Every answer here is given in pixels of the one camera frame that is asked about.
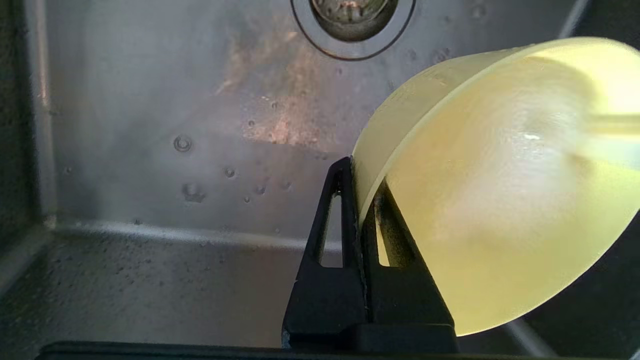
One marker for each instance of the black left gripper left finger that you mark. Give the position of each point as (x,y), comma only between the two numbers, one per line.
(325,310)

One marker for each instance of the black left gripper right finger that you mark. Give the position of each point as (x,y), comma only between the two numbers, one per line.
(410,310)

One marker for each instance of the yellow plastic bowl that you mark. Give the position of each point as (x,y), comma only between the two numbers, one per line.
(500,200)

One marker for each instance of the stainless steel sink basin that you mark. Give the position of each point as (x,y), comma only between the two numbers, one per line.
(150,175)

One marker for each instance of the round metal drain strainer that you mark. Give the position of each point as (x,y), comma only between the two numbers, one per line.
(352,20)

